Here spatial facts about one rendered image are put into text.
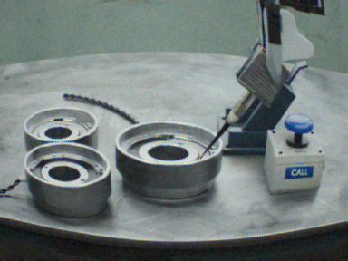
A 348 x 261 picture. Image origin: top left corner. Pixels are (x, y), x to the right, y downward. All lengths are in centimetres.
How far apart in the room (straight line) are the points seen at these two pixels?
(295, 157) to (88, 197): 22
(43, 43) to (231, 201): 175
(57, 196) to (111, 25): 174
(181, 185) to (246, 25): 169
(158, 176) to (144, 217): 5
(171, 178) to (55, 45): 172
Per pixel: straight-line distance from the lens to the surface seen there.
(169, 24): 236
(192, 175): 71
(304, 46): 68
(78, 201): 66
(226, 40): 238
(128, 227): 67
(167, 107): 95
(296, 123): 73
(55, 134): 82
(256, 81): 70
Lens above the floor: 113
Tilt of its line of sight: 22 degrees down
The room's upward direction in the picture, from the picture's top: 2 degrees clockwise
